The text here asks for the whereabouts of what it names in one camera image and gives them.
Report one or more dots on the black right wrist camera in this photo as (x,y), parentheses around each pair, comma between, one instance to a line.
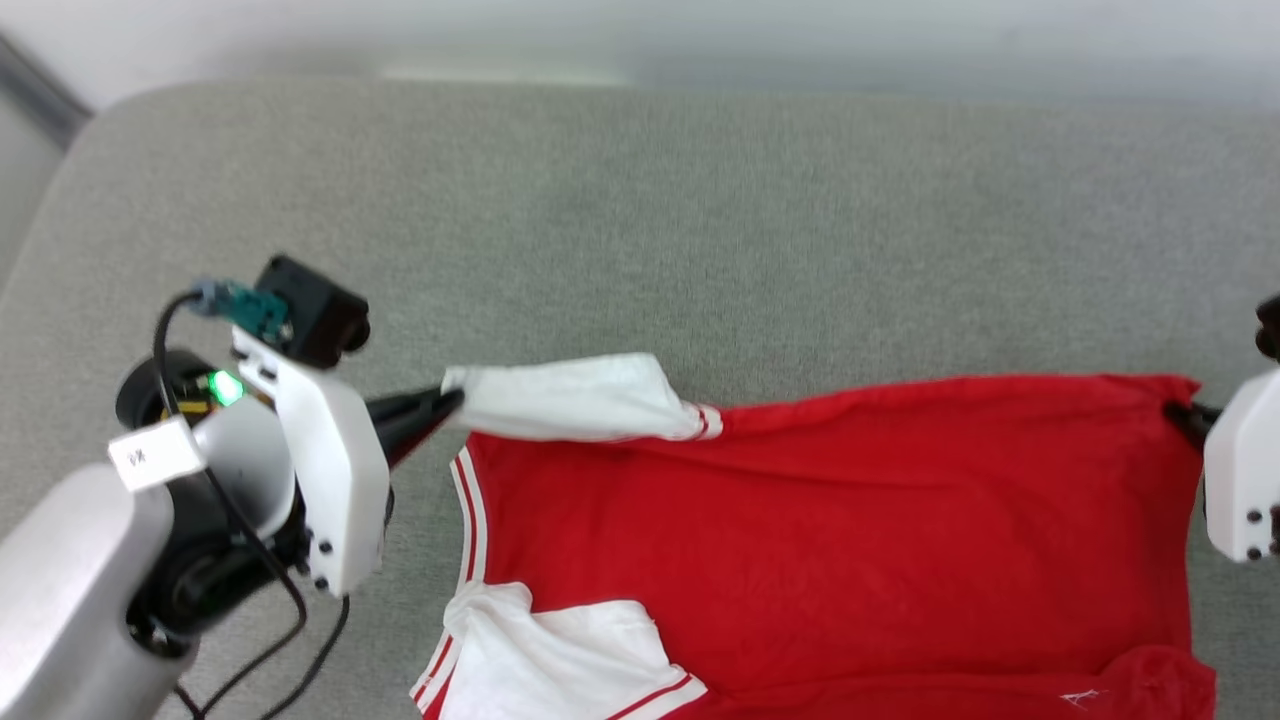
(1270,330)

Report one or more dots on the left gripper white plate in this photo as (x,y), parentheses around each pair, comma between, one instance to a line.
(330,470)

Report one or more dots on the red and white shirt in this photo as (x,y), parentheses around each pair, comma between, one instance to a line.
(800,520)

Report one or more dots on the dark grey wall trim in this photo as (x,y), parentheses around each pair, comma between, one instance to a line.
(40,95)

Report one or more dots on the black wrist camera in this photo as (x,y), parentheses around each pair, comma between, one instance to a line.
(315,310)
(1270,330)

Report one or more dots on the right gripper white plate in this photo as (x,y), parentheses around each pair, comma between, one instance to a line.
(1250,470)

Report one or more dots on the white label tag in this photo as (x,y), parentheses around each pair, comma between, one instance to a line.
(155,455)

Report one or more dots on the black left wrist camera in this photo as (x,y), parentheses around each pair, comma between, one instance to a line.
(315,310)

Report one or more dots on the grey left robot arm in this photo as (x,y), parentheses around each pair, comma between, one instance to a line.
(70,580)

